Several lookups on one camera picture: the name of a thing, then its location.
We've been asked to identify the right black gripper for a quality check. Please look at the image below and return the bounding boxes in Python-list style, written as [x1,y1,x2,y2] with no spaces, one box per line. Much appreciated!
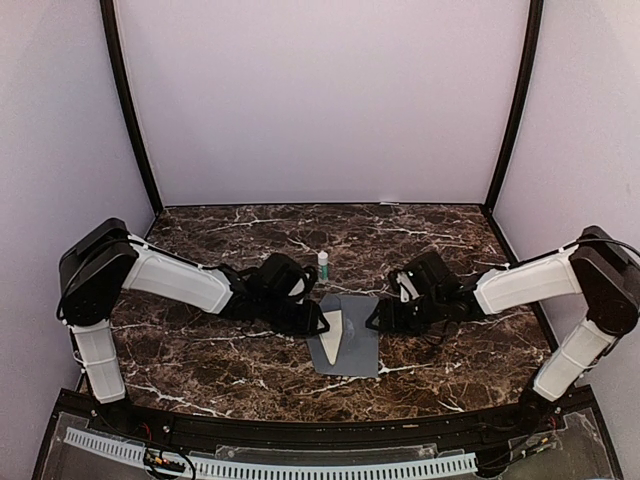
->
[365,292,445,337]

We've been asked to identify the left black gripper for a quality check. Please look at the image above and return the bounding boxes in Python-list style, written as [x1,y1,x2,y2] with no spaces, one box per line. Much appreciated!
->
[259,293,330,337]

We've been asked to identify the beige letter paper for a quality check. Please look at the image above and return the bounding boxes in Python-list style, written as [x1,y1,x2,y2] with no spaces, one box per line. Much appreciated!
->
[320,310,343,366]

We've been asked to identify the grey envelope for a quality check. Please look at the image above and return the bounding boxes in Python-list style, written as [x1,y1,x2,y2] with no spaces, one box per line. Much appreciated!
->
[307,294,379,378]

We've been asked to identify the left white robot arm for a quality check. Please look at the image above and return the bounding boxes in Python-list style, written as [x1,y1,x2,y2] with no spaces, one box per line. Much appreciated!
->
[55,217,331,436]

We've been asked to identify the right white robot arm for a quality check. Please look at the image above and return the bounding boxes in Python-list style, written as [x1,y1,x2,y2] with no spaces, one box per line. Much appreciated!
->
[366,225,639,434]

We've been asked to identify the green white glue stick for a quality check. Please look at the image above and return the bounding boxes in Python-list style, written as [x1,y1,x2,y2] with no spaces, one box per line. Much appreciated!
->
[317,251,329,283]

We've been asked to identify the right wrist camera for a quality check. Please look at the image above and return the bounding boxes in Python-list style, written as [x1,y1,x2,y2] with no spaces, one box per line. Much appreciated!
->
[389,270,419,303]

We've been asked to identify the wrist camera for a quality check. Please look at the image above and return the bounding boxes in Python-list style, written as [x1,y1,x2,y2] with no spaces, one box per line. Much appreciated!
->
[293,265,318,301]
[389,270,419,303]

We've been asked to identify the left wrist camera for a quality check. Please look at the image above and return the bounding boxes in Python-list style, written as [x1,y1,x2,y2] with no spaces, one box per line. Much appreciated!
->
[293,265,318,301]

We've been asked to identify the black front rail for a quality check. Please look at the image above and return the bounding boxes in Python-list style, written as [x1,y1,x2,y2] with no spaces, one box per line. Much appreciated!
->
[89,402,551,451]

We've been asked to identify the white slotted cable duct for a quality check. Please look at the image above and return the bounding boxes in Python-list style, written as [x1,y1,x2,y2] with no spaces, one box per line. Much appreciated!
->
[64,427,477,479]

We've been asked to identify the right black frame post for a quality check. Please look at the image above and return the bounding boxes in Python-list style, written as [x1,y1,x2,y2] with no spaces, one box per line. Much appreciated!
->
[483,0,544,217]

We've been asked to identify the black frame post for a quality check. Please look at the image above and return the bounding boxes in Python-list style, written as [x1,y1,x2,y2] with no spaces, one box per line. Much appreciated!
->
[99,0,164,217]
[483,0,544,217]

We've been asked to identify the left black frame post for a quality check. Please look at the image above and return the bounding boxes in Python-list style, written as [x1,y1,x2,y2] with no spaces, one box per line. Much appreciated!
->
[99,0,164,217]

